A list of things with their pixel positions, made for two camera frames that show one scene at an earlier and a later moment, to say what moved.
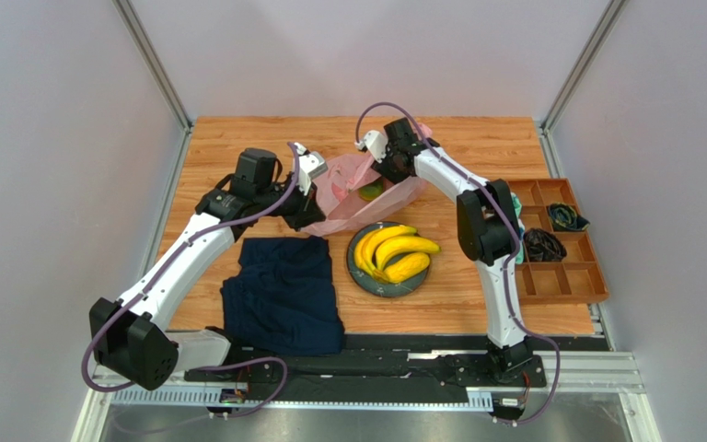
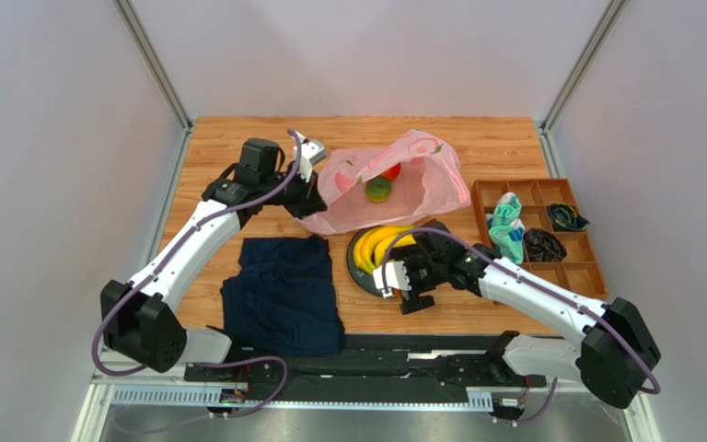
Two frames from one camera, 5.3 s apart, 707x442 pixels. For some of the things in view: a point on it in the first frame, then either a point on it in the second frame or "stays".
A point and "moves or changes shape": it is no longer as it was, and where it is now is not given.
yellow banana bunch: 376,247 stays
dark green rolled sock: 563,217 stays
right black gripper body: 396,168 to 418,284
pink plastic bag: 338,189 moves or changes shape
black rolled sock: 542,246 stays
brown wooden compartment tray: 578,276 stays
